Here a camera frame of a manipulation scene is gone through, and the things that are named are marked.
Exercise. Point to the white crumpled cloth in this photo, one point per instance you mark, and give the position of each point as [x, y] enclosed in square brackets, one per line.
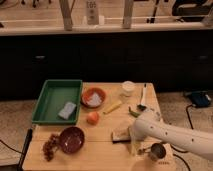
[94, 100]

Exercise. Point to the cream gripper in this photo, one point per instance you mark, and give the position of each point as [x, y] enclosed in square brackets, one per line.
[134, 146]

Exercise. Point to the orange tomato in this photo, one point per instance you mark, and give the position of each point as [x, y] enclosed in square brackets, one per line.
[92, 118]

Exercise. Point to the metal measuring cup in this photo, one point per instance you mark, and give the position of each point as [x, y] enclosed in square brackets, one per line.
[155, 152]

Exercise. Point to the dark blue floor device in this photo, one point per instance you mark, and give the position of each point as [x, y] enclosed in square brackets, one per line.
[199, 99]

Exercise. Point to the green chili pepper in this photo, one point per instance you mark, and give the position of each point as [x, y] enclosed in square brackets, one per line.
[133, 113]

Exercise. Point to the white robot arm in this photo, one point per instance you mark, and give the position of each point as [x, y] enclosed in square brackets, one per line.
[149, 123]

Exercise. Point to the blue sponge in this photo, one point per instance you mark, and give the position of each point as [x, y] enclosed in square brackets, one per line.
[67, 110]

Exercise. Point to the green plastic tray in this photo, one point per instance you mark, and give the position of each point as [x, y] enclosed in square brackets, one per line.
[53, 97]

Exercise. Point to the orange bowl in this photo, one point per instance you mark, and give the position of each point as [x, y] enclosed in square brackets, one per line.
[90, 91]

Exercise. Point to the white handled spoon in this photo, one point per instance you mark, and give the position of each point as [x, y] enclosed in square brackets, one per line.
[142, 105]

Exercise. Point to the purple bowl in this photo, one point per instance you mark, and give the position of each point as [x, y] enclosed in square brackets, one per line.
[71, 140]

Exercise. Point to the white plastic cup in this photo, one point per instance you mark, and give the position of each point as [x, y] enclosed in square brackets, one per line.
[128, 88]

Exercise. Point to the bunch of red grapes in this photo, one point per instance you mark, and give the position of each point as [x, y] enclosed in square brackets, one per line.
[50, 146]

